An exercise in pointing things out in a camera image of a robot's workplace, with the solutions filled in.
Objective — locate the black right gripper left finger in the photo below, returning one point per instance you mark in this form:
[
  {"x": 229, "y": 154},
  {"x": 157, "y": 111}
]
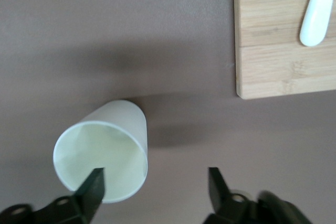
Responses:
[{"x": 86, "y": 203}]

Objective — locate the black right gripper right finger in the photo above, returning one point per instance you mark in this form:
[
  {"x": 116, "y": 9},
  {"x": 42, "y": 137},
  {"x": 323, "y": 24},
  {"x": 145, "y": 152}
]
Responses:
[{"x": 220, "y": 203}]

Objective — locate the white plastic cup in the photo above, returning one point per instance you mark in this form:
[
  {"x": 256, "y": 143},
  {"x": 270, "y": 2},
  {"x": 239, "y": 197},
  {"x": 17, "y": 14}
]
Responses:
[{"x": 118, "y": 119}]

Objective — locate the wooden cutting board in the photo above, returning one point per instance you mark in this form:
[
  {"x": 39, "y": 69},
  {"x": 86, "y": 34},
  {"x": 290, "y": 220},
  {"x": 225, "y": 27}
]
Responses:
[{"x": 275, "y": 51}]

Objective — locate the brown table mat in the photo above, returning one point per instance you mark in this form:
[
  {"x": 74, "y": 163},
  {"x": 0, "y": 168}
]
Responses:
[{"x": 78, "y": 24}]

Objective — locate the white plastic knife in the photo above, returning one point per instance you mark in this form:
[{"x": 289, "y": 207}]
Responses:
[{"x": 315, "y": 19}]

